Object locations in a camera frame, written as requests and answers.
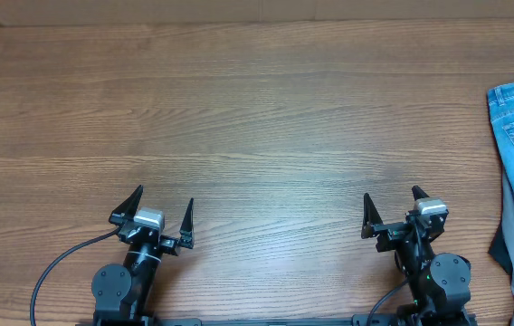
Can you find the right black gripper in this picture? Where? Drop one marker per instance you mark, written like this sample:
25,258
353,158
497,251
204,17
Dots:
392,232

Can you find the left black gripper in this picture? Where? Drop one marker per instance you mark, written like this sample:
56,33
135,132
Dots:
171,245

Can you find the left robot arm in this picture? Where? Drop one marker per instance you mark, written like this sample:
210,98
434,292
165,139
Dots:
121,291

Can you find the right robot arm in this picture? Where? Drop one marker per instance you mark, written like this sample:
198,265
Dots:
439,283

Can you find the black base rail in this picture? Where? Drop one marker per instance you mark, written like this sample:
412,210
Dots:
355,320

